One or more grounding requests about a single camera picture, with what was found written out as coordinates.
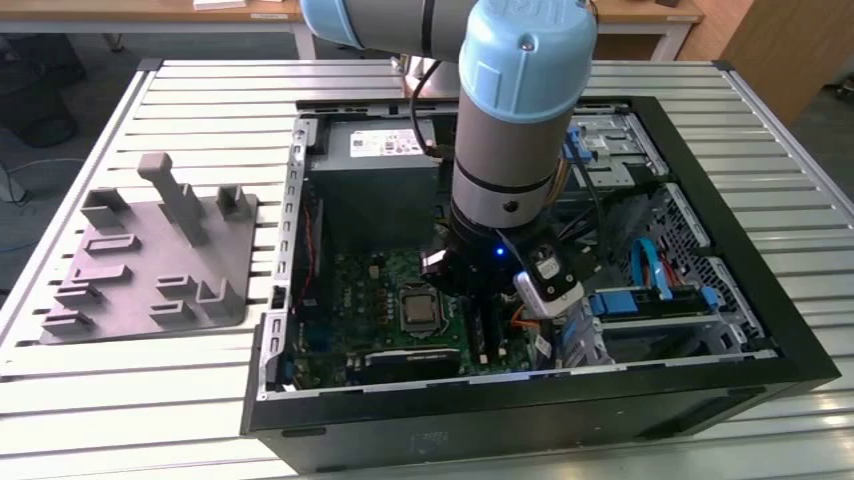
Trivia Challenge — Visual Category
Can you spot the blue flat data cable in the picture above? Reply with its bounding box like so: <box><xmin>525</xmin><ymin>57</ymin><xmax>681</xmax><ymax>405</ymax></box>
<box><xmin>630</xmin><ymin>237</ymin><xmax>676</xmax><ymax>301</ymax></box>

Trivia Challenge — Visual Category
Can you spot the wooden cabinet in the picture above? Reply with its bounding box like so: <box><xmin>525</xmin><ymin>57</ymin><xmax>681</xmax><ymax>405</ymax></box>
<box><xmin>680</xmin><ymin>0</ymin><xmax>854</xmax><ymax>126</ymax></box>

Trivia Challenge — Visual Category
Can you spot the grey parts rack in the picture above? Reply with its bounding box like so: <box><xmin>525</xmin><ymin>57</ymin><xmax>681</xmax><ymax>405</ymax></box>
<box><xmin>39</xmin><ymin>151</ymin><xmax>262</xmax><ymax>345</ymax></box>

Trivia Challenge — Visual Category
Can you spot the grey power supply unit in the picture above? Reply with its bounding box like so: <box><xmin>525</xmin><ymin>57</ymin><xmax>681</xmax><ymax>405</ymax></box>
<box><xmin>307</xmin><ymin>118</ymin><xmax>459</xmax><ymax>254</ymax></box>

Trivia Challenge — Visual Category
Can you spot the red wire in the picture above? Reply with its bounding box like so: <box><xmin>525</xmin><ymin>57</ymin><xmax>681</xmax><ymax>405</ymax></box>
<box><xmin>299</xmin><ymin>203</ymin><xmax>321</xmax><ymax>301</ymax></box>

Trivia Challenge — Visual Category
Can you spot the wooden desk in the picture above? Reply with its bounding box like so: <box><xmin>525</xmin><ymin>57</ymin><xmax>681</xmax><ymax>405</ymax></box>
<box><xmin>0</xmin><ymin>0</ymin><xmax>708</xmax><ymax>61</ymax></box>

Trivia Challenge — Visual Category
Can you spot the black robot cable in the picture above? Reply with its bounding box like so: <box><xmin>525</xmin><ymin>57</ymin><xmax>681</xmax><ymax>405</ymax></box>
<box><xmin>409</xmin><ymin>59</ymin><xmax>447</xmax><ymax>162</ymax></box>

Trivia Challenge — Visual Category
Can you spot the black bin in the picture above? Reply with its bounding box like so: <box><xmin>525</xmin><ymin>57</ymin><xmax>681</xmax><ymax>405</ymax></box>
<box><xmin>0</xmin><ymin>32</ymin><xmax>88</xmax><ymax>149</ymax></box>

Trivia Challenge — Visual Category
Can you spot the black graphics card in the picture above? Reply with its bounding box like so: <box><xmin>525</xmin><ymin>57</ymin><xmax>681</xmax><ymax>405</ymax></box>
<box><xmin>350</xmin><ymin>344</ymin><xmax>466</xmax><ymax>386</ymax></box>

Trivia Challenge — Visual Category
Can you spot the white floor cable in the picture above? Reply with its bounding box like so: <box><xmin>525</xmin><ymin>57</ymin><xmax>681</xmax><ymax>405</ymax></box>
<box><xmin>0</xmin><ymin>157</ymin><xmax>88</xmax><ymax>201</ymax></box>

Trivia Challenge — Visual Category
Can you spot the black cable bundle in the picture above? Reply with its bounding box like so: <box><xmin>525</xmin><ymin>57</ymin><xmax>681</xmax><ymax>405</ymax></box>
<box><xmin>553</xmin><ymin>182</ymin><xmax>670</xmax><ymax>251</ymax></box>

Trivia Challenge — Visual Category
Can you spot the silver CPU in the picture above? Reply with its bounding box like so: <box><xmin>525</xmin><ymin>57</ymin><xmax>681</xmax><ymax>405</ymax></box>
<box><xmin>402</xmin><ymin>294</ymin><xmax>442</xmax><ymax>325</ymax></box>

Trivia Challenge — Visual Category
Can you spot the metal drive cage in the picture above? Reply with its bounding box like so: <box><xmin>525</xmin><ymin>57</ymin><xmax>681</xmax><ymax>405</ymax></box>
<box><xmin>566</xmin><ymin>109</ymin><xmax>669</xmax><ymax>221</ymax></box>

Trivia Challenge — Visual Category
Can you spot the blue drive carrier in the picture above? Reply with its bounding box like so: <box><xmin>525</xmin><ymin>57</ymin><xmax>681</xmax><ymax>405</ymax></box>
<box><xmin>563</xmin><ymin>124</ymin><xmax>597</xmax><ymax>165</ymax></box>

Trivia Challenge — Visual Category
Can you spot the green motherboard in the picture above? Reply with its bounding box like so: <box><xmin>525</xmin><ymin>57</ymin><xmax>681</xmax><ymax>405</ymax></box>
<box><xmin>286</xmin><ymin>244</ymin><xmax>539</xmax><ymax>386</ymax></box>

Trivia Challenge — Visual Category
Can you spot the orange wire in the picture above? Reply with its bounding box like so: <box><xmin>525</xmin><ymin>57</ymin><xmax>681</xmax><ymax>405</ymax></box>
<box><xmin>510</xmin><ymin>304</ymin><xmax>559</xmax><ymax>332</ymax></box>

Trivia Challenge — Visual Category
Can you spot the metal disk bay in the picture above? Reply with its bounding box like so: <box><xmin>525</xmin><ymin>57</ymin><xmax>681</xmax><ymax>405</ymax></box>
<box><xmin>557</xmin><ymin>289</ymin><xmax>782</xmax><ymax>366</ymax></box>

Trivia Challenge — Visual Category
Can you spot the hard disk in blue carrier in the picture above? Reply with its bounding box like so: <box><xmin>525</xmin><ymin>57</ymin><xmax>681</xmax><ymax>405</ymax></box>
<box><xmin>586</xmin><ymin>284</ymin><xmax>722</xmax><ymax>319</ymax></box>

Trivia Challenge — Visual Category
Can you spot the metal CPU socket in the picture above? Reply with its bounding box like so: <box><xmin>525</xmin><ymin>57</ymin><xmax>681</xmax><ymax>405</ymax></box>
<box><xmin>397</xmin><ymin>282</ymin><xmax>450</xmax><ymax>337</ymax></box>

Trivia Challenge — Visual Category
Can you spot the black PC case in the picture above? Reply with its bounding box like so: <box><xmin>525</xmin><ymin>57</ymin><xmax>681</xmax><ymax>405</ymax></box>
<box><xmin>239</xmin><ymin>94</ymin><xmax>842</xmax><ymax>474</ymax></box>

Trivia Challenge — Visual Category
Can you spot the white wrist camera black plate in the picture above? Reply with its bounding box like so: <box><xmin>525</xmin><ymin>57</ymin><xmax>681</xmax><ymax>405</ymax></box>
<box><xmin>511</xmin><ymin>243</ymin><xmax>586</xmax><ymax>320</ymax></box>

